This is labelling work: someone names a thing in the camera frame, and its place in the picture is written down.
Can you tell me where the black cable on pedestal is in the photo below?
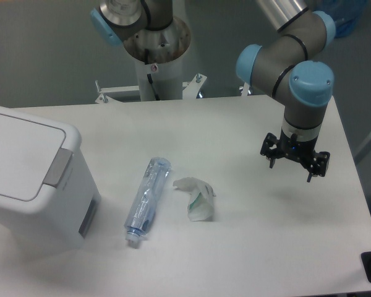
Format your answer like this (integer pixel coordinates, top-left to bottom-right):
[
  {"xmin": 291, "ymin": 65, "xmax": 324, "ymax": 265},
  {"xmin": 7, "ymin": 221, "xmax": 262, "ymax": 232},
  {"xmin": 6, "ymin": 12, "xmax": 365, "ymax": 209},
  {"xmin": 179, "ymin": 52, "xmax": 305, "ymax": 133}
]
[{"xmin": 144, "ymin": 48, "xmax": 160, "ymax": 101}]

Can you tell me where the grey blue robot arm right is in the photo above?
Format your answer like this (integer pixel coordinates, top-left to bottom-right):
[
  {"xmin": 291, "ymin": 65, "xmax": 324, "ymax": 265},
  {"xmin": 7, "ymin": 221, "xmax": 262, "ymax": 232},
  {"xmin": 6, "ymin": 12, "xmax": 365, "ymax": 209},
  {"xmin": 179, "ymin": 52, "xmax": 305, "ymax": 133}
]
[{"xmin": 236, "ymin": 1, "xmax": 336, "ymax": 176}]

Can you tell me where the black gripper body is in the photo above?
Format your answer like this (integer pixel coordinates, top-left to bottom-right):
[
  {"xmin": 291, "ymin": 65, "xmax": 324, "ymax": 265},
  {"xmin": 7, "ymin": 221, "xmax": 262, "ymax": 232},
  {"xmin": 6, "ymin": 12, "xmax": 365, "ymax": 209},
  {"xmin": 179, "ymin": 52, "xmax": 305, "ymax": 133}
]
[{"xmin": 277, "ymin": 129, "xmax": 318, "ymax": 165}]

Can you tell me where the white trash can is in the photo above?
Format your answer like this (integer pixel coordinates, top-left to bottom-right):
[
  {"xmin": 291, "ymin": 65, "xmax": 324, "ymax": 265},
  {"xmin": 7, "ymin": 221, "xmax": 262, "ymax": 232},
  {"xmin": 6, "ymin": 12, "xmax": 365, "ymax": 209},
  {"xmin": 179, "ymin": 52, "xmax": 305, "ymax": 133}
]
[{"xmin": 0, "ymin": 103, "xmax": 102, "ymax": 257}]

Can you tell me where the crumpled white paper wrapper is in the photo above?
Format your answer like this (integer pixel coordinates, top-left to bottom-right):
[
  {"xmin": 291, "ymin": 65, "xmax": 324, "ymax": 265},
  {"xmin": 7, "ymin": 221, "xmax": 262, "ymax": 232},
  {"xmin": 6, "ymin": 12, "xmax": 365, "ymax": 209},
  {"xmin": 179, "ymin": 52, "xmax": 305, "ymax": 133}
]
[{"xmin": 173, "ymin": 177, "xmax": 216, "ymax": 222}]

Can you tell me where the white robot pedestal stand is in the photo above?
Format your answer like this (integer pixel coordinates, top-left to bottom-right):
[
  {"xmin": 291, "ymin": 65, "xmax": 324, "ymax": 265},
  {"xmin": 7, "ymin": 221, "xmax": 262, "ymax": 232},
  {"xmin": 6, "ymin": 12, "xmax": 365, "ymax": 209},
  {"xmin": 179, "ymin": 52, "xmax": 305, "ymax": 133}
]
[{"xmin": 95, "ymin": 16, "xmax": 207, "ymax": 103}]

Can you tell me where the white trash can lid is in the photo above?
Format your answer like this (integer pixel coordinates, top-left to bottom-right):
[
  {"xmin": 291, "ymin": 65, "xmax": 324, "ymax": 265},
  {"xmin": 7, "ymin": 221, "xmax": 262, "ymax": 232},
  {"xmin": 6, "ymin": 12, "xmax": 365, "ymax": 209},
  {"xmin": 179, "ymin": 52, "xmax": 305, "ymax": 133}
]
[{"xmin": 0, "ymin": 106, "xmax": 81, "ymax": 202}]

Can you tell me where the blue plastic bag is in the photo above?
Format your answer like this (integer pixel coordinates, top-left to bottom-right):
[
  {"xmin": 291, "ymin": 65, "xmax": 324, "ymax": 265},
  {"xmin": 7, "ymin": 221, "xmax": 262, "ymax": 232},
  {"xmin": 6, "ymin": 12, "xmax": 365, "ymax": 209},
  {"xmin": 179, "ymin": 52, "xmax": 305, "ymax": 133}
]
[{"xmin": 316, "ymin": 0, "xmax": 369, "ymax": 38}]

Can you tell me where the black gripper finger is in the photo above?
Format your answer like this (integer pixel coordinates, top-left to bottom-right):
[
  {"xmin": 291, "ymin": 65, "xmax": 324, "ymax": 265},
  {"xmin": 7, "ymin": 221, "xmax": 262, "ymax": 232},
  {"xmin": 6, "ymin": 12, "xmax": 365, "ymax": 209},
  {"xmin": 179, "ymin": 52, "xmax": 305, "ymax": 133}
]
[
  {"xmin": 303, "ymin": 151, "xmax": 330, "ymax": 183},
  {"xmin": 260, "ymin": 133, "xmax": 281, "ymax": 168}
]

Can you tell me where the crushed clear plastic bottle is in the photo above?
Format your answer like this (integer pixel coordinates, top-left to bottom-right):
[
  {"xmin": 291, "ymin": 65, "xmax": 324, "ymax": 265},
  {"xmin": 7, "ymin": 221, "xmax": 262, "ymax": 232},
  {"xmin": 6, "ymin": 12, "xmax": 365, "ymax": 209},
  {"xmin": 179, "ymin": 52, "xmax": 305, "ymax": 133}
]
[{"xmin": 124, "ymin": 157, "xmax": 171, "ymax": 248}]

